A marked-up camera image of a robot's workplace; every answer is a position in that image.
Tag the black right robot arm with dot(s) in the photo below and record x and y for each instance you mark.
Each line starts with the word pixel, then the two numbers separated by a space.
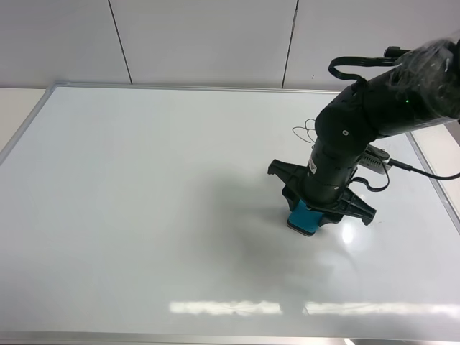
pixel 400 92

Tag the white board with aluminium frame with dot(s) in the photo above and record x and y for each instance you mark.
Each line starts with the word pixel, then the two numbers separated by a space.
pixel 146 215

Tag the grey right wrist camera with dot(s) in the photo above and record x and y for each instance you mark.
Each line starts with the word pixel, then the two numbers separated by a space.
pixel 373 160

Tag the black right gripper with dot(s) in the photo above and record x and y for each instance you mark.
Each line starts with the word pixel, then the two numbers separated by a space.
pixel 334 200

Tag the blue whiteboard eraser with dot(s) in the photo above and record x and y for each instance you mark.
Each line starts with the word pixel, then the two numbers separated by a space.
pixel 303 220

